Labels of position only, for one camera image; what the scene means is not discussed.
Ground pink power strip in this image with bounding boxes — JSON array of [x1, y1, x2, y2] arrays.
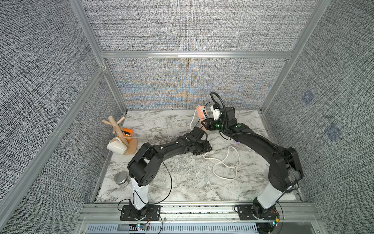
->
[[196, 105, 206, 121]]

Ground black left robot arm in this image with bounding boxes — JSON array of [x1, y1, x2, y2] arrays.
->
[[128, 127, 212, 213]]

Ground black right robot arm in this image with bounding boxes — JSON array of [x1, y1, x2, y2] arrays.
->
[[202, 104, 303, 212]]

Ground wooden mug tree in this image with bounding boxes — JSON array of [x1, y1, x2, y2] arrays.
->
[[102, 116, 138, 155]]

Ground orange box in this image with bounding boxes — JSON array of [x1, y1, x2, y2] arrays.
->
[[121, 127, 133, 137]]

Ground cream ceramic mug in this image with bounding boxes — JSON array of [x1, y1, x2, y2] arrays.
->
[[106, 137, 128, 155]]

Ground metal tin can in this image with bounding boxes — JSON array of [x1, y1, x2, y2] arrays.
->
[[114, 171, 130, 186]]

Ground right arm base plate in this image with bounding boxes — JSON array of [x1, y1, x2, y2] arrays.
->
[[234, 204, 280, 220]]

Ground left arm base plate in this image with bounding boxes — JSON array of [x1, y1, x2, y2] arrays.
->
[[119, 204, 161, 222]]

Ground aluminium front rail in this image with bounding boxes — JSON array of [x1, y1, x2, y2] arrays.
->
[[78, 201, 322, 223]]

